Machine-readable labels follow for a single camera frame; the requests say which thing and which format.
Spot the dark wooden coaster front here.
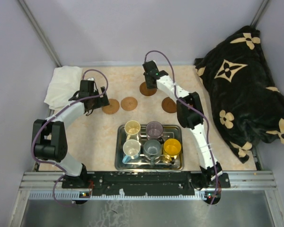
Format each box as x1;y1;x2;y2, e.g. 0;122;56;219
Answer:
161;97;177;114

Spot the aluminium frame rail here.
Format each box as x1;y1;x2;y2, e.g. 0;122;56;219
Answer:
19;171;276;204

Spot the white folded cloth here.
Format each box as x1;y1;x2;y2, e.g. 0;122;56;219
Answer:
44;66;82;110

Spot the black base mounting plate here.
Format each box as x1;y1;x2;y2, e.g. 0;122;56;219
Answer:
62;171;230;196

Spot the black floral blanket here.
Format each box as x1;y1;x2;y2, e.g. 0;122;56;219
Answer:
194;26;284;163

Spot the woven coaster frilled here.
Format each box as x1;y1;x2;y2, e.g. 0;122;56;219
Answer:
102;99;120;114

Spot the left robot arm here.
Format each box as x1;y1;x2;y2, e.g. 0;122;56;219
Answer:
31;79;109;188

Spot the metal tray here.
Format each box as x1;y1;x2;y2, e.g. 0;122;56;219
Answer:
115;124;184;172

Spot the cream yellow cup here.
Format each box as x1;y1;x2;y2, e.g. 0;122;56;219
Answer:
124;120;141;141

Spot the dark wooden coaster back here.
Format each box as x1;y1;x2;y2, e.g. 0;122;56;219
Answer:
139;82;157;96

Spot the woven coaster smooth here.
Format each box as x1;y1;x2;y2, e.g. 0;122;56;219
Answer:
121;96;138;111

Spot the dark wooden coaster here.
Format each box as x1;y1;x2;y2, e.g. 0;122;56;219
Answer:
139;82;157;96
161;97;177;114

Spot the grey cup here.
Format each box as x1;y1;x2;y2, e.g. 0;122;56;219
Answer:
143;140;162;166

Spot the purple cup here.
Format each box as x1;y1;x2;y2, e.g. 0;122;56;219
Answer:
146;121;163;140

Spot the white cup blue handle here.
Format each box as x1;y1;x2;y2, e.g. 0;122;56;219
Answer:
122;140;141;164

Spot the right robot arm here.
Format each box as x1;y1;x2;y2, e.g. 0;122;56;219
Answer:
142;61;223;187

